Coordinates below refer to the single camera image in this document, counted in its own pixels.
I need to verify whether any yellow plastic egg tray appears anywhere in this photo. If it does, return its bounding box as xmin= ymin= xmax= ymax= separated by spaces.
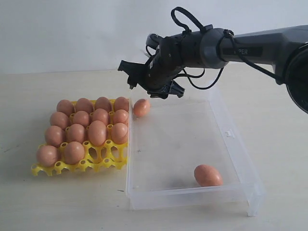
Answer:
xmin=30 ymin=97 xmax=130 ymax=177

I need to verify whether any clear plastic container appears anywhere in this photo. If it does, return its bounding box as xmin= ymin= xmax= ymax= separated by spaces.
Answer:
xmin=126 ymin=86 xmax=265 ymax=217

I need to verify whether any brown egg box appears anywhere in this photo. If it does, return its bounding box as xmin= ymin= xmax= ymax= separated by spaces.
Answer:
xmin=66 ymin=124 xmax=87 ymax=143
xmin=64 ymin=141 xmax=85 ymax=165
xmin=133 ymin=99 xmax=151 ymax=117

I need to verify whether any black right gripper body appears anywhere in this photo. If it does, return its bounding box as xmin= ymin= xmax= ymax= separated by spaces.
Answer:
xmin=144 ymin=52 xmax=185 ymax=99

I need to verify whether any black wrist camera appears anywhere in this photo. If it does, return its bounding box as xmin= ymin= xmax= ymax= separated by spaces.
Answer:
xmin=146 ymin=34 xmax=163 ymax=50

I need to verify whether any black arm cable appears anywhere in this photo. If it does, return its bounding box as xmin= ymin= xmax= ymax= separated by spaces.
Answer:
xmin=170 ymin=6 xmax=227 ymax=90

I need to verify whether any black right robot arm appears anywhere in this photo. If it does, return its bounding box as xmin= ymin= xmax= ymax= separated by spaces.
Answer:
xmin=118 ymin=25 xmax=308 ymax=111

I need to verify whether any brown egg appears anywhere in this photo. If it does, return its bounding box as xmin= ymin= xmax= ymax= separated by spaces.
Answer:
xmin=111 ymin=123 xmax=128 ymax=144
xmin=88 ymin=120 xmax=107 ymax=146
xmin=194 ymin=164 xmax=223 ymax=187

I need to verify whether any brown egg column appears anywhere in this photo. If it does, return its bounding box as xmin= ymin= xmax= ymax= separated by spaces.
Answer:
xmin=44 ymin=126 xmax=65 ymax=148
xmin=36 ymin=145 xmax=61 ymax=167

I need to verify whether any brown egg tray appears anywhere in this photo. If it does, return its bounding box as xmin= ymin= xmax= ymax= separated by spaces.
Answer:
xmin=72 ymin=111 xmax=91 ymax=127
xmin=75 ymin=98 xmax=93 ymax=114
xmin=50 ymin=112 xmax=70 ymax=130
xmin=94 ymin=97 xmax=112 ymax=112
xmin=92 ymin=108 xmax=109 ymax=125
xmin=113 ymin=109 xmax=129 ymax=125
xmin=56 ymin=99 xmax=75 ymax=116
xmin=114 ymin=96 xmax=129 ymax=112

